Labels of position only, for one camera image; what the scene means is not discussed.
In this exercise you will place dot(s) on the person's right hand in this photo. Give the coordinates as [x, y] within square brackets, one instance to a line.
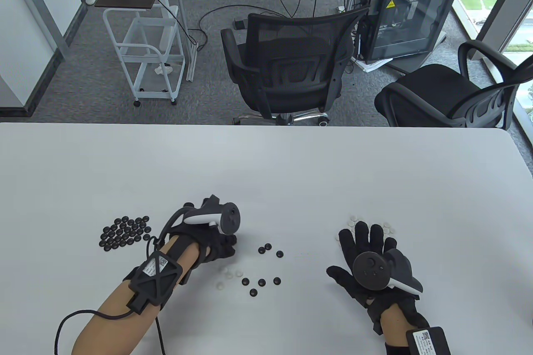
[352, 253]

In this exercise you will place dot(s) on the person's left hand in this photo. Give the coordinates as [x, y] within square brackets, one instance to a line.
[214, 249]

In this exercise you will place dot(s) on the group of white Go stones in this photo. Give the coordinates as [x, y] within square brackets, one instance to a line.
[354, 218]

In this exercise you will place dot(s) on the pile of mixed Go stones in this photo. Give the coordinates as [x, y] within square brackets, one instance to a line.
[261, 282]

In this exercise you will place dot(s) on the group of black Go stones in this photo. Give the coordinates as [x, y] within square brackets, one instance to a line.
[125, 232]

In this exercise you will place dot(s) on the person's left forearm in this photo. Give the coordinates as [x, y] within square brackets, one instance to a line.
[183, 257]

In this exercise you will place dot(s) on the black white right hand controller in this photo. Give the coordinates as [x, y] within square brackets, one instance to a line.
[370, 269]

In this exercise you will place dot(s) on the black white hand controller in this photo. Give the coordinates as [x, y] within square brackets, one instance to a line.
[230, 217]
[370, 269]

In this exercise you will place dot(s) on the black white left hand controller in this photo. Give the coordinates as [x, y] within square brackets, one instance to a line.
[230, 217]

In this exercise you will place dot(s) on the black office chair curved armrests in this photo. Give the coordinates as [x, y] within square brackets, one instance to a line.
[429, 84]

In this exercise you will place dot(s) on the white crumpled tissue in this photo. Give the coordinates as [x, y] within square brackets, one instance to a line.
[163, 69]

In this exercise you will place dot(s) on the white papers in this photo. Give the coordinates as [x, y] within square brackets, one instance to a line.
[370, 65]

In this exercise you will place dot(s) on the white rolling cart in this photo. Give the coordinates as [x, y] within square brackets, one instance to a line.
[156, 32]

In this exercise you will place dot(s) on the black power adapter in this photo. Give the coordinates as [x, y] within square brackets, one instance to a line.
[239, 23]

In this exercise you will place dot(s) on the black mesh office chair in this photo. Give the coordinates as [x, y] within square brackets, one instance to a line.
[291, 30]

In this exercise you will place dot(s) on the black glass computer tower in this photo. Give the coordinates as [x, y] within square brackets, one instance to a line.
[408, 18]

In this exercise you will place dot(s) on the aluminium profile rods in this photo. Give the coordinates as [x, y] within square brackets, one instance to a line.
[181, 5]

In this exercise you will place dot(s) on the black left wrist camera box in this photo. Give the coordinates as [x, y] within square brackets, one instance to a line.
[156, 282]

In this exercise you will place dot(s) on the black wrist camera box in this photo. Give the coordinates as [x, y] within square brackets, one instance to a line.
[156, 282]
[429, 342]

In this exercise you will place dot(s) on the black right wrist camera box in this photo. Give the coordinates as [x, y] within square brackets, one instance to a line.
[429, 342]

